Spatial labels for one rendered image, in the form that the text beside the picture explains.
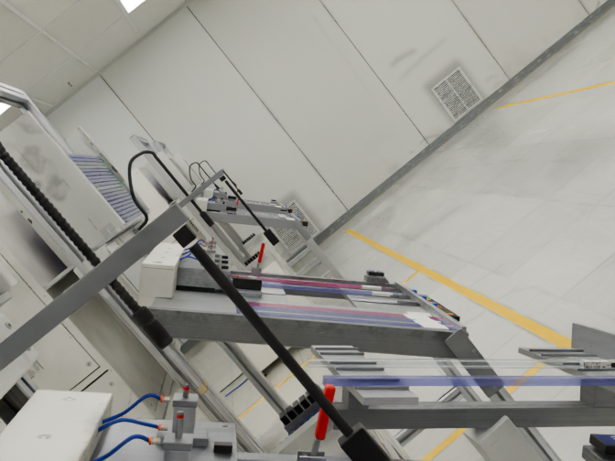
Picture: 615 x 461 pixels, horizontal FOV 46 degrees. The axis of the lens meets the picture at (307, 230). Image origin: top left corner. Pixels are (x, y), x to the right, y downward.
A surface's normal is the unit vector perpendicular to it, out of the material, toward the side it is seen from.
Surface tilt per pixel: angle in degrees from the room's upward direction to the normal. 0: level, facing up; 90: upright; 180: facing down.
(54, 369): 90
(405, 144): 90
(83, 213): 90
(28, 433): 44
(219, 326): 90
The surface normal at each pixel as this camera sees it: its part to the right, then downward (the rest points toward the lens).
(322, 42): 0.11, 0.08
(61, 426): 0.09, -0.99
